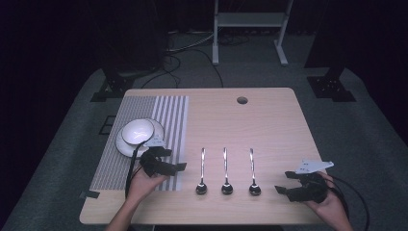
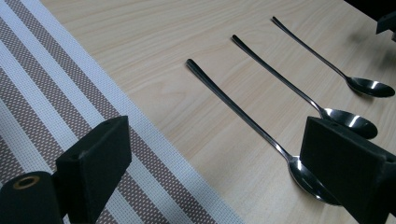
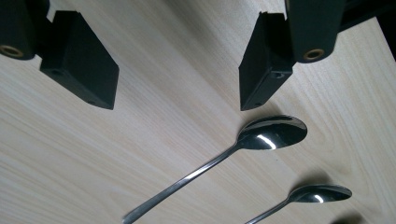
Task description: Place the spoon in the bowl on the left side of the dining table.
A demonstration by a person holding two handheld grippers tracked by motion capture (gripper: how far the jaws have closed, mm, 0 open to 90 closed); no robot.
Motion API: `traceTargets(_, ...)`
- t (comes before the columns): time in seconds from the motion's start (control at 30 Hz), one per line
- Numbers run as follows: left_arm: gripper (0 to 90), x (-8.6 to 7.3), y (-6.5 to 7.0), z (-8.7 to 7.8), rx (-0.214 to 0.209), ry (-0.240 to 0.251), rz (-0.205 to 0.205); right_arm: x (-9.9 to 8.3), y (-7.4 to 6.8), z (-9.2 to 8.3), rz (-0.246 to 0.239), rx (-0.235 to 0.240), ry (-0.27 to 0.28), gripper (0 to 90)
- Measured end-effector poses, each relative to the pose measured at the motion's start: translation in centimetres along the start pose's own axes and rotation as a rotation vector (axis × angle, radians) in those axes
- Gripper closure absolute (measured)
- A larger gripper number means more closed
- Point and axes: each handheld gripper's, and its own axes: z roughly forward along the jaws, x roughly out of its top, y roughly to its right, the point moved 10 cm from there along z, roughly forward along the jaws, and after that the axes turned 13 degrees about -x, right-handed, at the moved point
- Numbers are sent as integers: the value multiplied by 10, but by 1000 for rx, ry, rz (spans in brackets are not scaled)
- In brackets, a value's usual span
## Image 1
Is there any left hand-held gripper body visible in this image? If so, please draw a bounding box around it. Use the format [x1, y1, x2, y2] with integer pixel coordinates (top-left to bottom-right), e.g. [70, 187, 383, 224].
[139, 136, 168, 178]

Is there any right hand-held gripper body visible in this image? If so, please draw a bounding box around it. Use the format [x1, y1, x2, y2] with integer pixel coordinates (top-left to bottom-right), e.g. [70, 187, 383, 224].
[288, 159, 335, 204]

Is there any person's left hand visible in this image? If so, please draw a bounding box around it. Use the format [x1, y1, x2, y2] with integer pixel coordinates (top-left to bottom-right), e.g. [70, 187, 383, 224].
[126, 164, 169, 204]

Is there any person's right hand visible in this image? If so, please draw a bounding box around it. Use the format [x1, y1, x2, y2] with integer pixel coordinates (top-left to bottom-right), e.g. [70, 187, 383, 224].
[304, 170, 350, 223]

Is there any metal spoon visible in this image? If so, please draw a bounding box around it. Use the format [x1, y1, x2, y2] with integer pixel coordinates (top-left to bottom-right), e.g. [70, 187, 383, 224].
[248, 147, 263, 197]
[220, 146, 235, 196]
[195, 146, 209, 196]

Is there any white round bowl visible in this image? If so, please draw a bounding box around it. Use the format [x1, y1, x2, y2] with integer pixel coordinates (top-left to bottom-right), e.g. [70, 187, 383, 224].
[115, 117, 166, 159]

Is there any white bowl with dark rim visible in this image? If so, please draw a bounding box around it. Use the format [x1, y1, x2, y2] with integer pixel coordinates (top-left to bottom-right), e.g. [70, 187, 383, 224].
[120, 117, 156, 146]

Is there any grey striped placemat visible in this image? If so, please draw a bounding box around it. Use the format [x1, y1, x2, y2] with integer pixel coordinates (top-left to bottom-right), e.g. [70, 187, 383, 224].
[89, 94, 190, 193]

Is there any dark tape strip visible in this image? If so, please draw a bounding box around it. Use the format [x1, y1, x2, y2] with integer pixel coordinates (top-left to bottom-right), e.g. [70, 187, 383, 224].
[79, 190, 101, 200]

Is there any black stand base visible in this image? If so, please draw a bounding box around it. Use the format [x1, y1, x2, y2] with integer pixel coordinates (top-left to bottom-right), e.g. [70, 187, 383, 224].
[306, 65, 358, 103]
[89, 66, 162, 103]

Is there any white metal stand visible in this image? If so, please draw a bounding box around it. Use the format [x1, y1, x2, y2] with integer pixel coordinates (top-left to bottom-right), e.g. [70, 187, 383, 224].
[211, 0, 295, 67]

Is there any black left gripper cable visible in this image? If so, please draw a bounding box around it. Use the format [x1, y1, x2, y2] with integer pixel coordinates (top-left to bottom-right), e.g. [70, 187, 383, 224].
[124, 141, 152, 198]

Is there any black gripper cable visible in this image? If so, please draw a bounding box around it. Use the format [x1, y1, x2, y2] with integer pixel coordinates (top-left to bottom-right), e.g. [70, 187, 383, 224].
[124, 141, 152, 198]
[322, 174, 370, 231]

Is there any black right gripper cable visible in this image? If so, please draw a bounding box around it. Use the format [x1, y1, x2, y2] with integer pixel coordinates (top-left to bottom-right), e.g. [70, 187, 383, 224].
[322, 174, 370, 231]

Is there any black floor cable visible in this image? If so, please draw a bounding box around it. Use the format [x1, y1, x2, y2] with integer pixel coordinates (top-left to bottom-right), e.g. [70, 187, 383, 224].
[140, 47, 225, 90]

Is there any grey floor cable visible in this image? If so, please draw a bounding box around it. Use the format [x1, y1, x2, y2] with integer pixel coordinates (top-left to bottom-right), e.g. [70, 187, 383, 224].
[166, 31, 216, 54]

